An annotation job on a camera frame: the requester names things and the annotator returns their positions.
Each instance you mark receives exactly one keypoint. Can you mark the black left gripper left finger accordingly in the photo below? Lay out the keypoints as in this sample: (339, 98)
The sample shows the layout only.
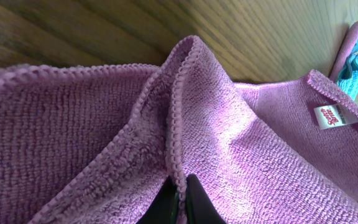
(164, 208)

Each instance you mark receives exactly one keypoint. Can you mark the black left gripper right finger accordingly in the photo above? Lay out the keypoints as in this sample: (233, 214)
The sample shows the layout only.
(199, 208)

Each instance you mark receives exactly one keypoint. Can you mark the purple microfiber cloth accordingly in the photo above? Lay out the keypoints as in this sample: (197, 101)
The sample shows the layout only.
(95, 144)

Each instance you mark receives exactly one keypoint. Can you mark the blue microfiber cloth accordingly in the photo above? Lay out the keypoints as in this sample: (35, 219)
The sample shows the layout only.
(347, 79)

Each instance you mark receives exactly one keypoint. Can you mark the flat purple cloth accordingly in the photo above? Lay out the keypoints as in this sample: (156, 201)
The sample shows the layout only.
(348, 43)

